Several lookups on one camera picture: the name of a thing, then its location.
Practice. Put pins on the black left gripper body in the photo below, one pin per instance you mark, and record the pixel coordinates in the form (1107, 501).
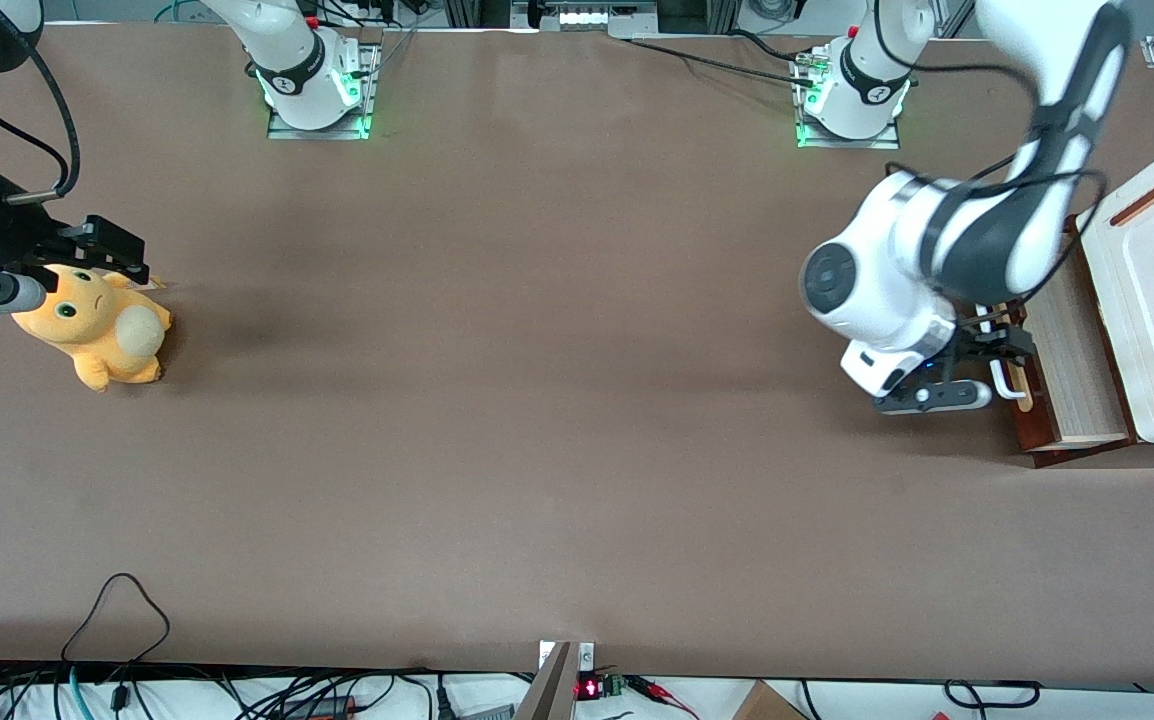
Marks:
(980, 345)

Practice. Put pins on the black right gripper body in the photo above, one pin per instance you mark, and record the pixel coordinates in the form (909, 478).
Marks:
(9, 232)

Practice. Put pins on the dark wood drawer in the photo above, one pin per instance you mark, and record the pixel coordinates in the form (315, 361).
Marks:
(1077, 380)

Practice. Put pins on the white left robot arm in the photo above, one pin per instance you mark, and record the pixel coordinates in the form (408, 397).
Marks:
(897, 260)

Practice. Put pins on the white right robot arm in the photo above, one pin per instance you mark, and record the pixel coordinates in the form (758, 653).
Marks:
(297, 70)

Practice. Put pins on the orange plush toy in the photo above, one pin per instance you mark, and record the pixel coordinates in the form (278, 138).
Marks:
(97, 340)

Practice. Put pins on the brown cardboard box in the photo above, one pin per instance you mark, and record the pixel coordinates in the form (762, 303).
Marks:
(767, 705)

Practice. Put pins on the red clip leads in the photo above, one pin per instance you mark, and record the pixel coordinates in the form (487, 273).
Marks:
(657, 690)

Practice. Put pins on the black power adapter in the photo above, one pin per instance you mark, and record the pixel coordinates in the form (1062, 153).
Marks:
(322, 708)

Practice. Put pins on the red digit display module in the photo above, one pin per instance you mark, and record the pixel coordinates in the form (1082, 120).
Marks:
(589, 688)

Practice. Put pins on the white lit device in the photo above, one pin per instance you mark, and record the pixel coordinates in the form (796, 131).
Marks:
(587, 15)

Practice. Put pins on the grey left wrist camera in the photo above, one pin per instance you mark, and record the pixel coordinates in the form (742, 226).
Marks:
(937, 395)

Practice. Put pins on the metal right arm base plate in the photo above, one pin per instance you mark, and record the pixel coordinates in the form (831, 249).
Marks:
(322, 133)

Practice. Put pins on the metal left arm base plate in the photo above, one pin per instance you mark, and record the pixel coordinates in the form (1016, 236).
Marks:
(847, 143)

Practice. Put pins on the grey metal bracket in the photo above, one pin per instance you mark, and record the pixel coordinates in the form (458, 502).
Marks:
(552, 690)

